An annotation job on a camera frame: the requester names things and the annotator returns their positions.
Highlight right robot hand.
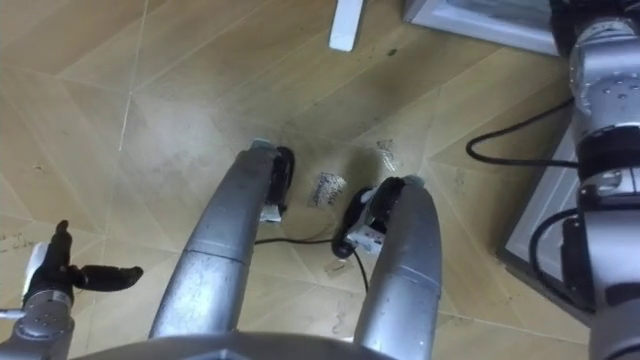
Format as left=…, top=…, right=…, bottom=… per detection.
left=548, top=0, right=640, bottom=56

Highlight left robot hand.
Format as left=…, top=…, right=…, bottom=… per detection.
left=21, top=219, right=145, bottom=305

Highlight robot legs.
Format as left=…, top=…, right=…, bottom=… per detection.
left=148, top=138, right=444, bottom=360

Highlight robot body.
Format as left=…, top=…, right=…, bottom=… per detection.
left=73, top=331, right=397, bottom=360

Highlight open grey fridge door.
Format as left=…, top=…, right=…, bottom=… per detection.
left=496, top=123, right=597, bottom=324

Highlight white furniture leg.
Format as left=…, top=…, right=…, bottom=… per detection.
left=327, top=0, right=365, bottom=53

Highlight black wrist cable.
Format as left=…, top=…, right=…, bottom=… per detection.
left=465, top=97, right=599, bottom=315

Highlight black floor cable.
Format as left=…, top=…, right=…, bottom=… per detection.
left=254, top=236, right=371, bottom=294

